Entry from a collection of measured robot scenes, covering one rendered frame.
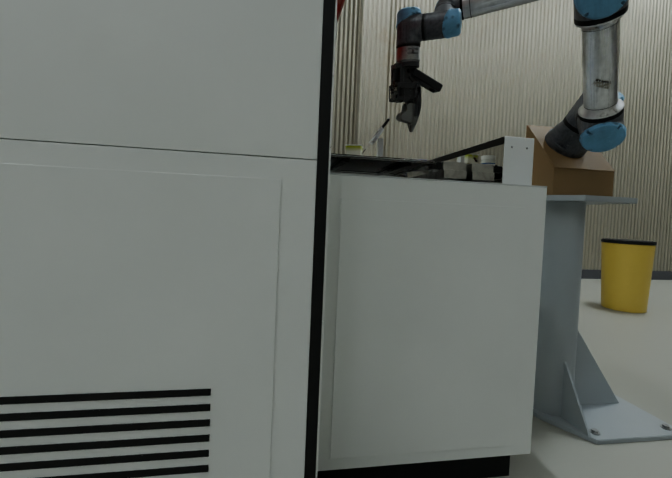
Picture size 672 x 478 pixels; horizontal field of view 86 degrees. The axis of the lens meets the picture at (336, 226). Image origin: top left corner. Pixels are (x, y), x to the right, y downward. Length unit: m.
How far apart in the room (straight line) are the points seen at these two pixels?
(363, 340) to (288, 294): 0.32
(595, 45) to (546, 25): 4.55
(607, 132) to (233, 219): 1.13
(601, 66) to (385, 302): 0.88
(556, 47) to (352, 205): 5.12
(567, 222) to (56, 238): 1.47
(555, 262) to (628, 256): 2.34
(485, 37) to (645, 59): 2.32
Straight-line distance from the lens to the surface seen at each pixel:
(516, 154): 1.16
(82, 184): 0.73
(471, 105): 4.96
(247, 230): 0.67
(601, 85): 1.34
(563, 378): 1.65
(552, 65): 5.72
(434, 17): 1.26
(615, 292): 3.92
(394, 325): 0.96
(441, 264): 0.97
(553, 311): 1.58
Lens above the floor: 0.72
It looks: 2 degrees down
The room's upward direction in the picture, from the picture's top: 2 degrees clockwise
